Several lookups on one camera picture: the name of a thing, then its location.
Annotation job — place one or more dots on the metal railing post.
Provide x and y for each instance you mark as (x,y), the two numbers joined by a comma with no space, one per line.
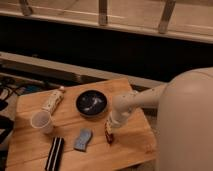
(102,12)
(166,15)

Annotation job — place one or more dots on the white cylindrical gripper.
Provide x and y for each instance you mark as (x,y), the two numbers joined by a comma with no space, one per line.
(116,120)

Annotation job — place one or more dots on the clear plastic cup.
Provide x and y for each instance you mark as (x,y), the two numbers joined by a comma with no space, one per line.
(42,121)

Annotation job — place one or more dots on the blue sponge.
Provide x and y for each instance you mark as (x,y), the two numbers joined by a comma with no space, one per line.
(81,142)

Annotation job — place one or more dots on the metal railing post right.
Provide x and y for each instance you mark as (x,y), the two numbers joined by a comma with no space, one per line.
(166,15)

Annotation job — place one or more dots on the metal railing post middle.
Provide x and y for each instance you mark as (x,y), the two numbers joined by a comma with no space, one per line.
(102,12)

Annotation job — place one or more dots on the white patterned bottle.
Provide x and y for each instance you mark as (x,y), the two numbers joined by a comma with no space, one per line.
(53,100)

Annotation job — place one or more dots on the black round bowl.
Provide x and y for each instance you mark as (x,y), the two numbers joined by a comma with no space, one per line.
(91,103)

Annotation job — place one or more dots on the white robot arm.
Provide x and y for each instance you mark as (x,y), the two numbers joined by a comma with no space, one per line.
(184,120)

